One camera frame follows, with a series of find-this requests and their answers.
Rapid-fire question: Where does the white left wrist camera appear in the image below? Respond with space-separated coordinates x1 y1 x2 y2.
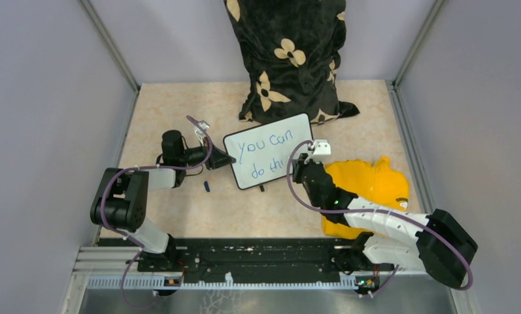
193 120 210 138

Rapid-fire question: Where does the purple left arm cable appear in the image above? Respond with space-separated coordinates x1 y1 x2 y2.
99 115 213 311

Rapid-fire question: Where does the black floral plush blanket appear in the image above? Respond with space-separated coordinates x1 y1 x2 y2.
224 1 360 125

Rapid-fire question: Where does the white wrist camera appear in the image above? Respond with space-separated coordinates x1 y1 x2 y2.
193 120 210 138
305 139 331 164

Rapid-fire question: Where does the yellow cloth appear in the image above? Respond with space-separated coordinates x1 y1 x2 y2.
321 156 411 240

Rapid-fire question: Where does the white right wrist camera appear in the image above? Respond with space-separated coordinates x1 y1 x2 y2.
305 139 331 164

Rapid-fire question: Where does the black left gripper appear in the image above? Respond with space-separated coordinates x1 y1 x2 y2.
179 136 236 170

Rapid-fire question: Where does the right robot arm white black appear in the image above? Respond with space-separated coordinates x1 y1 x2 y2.
287 153 479 290

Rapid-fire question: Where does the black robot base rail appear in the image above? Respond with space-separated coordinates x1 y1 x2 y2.
74 238 394 296

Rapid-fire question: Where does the small black-framed whiteboard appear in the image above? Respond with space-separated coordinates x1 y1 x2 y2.
223 113 313 190

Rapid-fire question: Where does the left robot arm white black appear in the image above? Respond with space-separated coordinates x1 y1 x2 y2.
90 130 236 271

